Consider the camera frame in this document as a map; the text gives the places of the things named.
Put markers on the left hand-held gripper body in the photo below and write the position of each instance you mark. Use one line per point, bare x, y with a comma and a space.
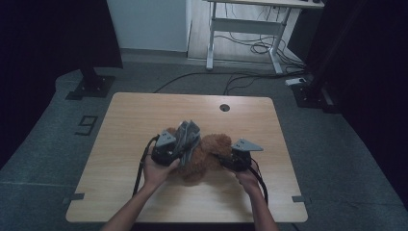
163, 152

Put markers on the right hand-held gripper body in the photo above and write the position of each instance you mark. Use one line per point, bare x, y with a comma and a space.
239, 159

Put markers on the grey knitted doll sweater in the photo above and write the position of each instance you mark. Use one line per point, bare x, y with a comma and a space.
189, 138

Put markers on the brown teddy bear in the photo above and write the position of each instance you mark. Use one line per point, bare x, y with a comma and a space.
205, 157

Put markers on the person's right hand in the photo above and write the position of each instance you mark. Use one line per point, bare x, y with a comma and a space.
247, 178

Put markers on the person's left hand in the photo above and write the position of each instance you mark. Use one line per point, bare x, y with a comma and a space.
157, 174

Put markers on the grey tape strip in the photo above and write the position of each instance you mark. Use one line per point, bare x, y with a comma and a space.
75, 197
300, 199

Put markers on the black tape floor mark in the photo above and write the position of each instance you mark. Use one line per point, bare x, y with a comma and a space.
86, 125

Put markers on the white power strip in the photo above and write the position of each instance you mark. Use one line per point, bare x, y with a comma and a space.
295, 81

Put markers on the dark curtain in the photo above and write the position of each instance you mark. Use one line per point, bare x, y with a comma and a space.
48, 48
369, 80

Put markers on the black stand base plate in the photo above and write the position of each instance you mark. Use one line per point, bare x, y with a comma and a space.
93, 86
309, 96

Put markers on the white metal desk frame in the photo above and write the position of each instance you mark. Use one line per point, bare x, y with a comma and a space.
247, 27

